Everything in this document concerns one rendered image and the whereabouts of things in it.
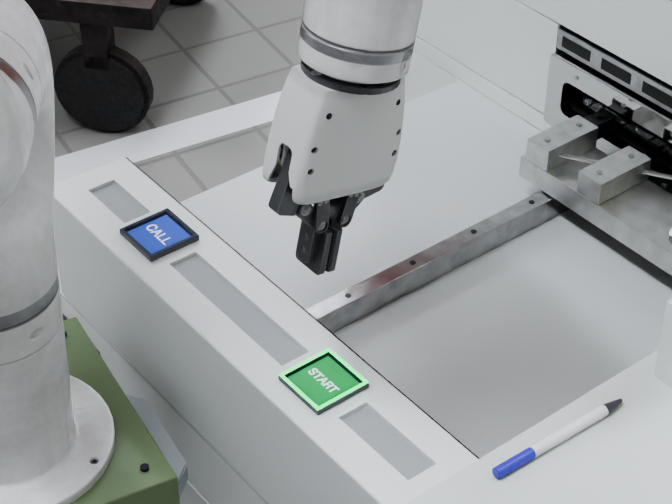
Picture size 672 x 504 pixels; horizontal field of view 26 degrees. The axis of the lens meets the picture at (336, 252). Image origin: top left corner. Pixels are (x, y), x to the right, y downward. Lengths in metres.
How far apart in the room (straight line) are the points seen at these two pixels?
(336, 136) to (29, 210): 0.26
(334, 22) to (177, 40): 2.62
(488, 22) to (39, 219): 0.82
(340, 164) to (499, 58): 0.78
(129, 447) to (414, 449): 0.28
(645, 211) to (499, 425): 0.32
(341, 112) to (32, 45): 0.25
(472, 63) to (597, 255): 0.37
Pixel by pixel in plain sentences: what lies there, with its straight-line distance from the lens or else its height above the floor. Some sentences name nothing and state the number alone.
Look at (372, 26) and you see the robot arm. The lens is 1.03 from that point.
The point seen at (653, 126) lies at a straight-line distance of 1.67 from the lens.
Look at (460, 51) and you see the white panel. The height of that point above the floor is 0.86.
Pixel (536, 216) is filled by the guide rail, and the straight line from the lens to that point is 1.66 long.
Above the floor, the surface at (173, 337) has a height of 0.92.
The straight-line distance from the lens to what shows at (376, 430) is 1.22.
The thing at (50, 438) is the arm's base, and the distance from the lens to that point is 1.29.
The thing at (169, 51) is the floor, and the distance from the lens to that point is 3.60.
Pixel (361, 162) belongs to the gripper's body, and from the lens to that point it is 1.10.
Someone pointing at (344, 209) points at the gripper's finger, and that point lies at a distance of 1.13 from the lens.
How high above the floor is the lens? 1.83
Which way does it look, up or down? 39 degrees down
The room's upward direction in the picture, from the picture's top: straight up
